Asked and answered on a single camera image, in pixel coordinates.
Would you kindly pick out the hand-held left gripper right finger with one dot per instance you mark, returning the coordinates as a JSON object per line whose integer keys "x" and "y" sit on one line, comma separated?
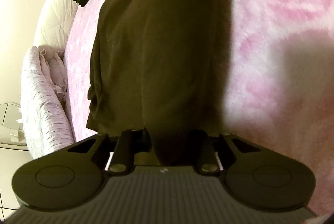
{"x": 207, "y": 148}

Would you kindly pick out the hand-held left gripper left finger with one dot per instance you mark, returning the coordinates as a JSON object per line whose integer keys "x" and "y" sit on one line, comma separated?
{"x": 125, "y": 145}

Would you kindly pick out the dark brown shirt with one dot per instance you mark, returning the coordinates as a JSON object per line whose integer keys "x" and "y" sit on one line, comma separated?
{"x": 161, "y": 52}

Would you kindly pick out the pink rose bed blanket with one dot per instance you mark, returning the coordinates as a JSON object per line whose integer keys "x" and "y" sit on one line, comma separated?
{"x": 274, "y": 5}

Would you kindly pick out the white striped quilt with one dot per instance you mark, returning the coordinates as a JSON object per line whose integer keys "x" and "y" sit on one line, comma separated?
{"x": 41, "y": 98}

